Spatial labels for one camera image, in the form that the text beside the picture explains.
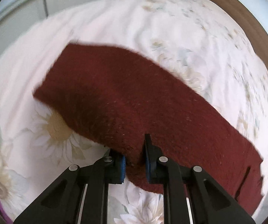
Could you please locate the dark red knit sweater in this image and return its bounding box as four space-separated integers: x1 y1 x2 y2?
33 43 262 214

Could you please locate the floral pink bed duvet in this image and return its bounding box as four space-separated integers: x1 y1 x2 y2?
0 0 268 223

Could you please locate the wooden headboard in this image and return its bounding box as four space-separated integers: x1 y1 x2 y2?
210 0 268 70

